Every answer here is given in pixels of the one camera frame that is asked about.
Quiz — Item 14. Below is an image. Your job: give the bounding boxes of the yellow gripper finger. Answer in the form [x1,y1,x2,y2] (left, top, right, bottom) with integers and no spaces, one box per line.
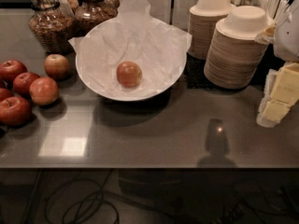
[270,63,299,105]
[256,99,291,128]

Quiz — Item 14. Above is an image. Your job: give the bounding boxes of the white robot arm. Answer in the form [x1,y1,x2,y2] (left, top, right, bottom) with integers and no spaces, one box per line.
[256,0,299,128]

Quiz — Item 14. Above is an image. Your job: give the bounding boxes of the white bowl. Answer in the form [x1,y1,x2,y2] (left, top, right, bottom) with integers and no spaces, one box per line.
[75,17,188,103]

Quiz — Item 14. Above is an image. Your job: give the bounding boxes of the pale apple near bowl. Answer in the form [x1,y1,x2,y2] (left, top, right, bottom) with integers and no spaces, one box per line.
[44,54,71,80]

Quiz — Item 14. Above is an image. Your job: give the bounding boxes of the pale red apple front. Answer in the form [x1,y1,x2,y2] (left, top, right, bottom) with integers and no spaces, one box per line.
[29,77,59,105]

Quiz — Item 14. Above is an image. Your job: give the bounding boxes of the red apple middle left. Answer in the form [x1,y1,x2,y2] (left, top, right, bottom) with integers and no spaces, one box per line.
[13,72,40,97]

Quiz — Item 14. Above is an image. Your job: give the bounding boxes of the large red apple front left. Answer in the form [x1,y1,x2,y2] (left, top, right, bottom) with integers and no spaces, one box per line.
[0,96,32,127]

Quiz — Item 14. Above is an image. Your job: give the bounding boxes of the red apple back left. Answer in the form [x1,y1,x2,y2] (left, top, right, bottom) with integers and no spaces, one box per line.
[0,60,27,83]

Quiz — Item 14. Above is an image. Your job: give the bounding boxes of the red apple left edge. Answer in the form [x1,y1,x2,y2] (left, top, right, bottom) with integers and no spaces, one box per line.
[0,88,13,102]

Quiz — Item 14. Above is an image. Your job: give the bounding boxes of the front stack paper bowls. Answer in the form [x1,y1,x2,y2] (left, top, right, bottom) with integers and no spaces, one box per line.
[204,6,270,90]

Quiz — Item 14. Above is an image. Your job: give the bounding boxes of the stack paper bowls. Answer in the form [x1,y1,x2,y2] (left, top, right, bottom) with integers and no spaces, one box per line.
[204,6,270,90]
[188,0,235,60]

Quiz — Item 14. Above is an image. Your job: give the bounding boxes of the white plastic cutlery bunch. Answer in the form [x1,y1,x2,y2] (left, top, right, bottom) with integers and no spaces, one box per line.
[260,0,289,20]

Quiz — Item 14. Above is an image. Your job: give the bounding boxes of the black mat under bowls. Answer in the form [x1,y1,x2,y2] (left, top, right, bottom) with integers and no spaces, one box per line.
[184,45,285,91]

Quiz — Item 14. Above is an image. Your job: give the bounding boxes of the black power strip on floor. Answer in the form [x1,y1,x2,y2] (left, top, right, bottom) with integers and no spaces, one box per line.
[209,201,245,224]

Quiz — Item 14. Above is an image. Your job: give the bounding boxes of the back stack paper bowls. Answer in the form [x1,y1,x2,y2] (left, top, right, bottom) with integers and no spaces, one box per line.
[188,0,235,60]

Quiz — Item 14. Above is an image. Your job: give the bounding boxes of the white tissue paper liner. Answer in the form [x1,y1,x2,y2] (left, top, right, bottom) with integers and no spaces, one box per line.
[67,0,192,99]

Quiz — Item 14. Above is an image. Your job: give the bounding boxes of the large glass granola jar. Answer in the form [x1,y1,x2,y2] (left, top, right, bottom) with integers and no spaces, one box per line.
[29,0,77,54]

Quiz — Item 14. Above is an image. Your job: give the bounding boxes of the black cable on floor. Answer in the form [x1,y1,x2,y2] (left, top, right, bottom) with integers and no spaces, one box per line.
[43,169,176,224]

